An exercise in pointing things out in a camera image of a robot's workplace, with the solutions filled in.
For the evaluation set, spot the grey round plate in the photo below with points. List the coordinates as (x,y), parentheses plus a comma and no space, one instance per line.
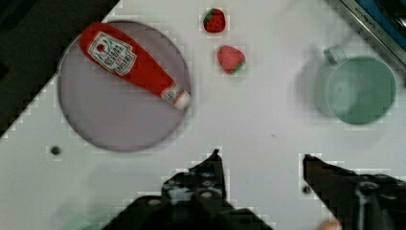
(111,113)

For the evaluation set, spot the green plastic cup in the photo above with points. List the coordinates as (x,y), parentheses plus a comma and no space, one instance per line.
(355,90)

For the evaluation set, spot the silver toaster oven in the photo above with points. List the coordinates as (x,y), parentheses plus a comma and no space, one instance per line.
(383,21)

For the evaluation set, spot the red ketchup bottle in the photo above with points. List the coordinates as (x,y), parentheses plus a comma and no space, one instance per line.
(120,55)

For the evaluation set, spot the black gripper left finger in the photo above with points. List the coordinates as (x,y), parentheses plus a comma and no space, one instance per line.
(191,200)

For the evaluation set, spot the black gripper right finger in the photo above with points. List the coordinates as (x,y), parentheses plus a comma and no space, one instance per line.
(358,201)

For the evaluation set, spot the light red toy strawberry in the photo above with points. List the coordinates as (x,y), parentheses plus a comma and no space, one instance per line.
(230,59)

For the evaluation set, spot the dark red toy strawberry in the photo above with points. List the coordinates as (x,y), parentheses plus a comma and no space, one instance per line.
(214,21)

